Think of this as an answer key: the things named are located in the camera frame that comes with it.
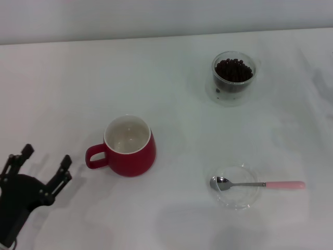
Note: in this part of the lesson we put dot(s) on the red ceramic mug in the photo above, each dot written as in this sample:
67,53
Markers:
132,164

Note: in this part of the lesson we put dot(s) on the clear double-wall glass cup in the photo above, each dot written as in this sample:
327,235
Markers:
221,100

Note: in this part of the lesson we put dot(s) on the clear glass saucer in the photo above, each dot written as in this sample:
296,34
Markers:
242,200

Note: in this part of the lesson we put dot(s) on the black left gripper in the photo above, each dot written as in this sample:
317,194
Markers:
18,192

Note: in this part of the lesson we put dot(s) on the pile of coffee beans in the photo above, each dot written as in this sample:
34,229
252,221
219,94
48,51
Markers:
232,70

